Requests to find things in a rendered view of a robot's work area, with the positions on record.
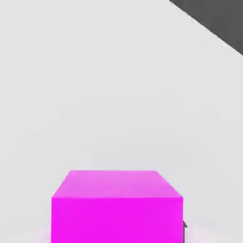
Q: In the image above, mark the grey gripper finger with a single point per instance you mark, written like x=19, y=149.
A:
x=184, y=233

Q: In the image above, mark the small magenta cube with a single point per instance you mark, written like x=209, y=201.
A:
x=117, y=218

